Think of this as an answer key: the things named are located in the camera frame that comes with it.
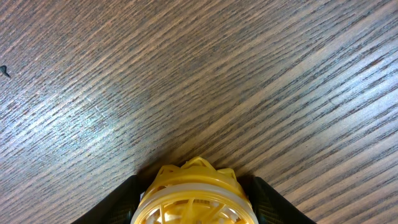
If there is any yellow round plastic toy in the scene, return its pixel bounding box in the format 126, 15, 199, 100
131, 157, 259, 224

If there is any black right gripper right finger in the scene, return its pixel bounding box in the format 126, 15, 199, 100
247, 177, 315, 224

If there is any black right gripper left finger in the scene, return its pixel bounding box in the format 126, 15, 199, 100
73, 175, 142, 224

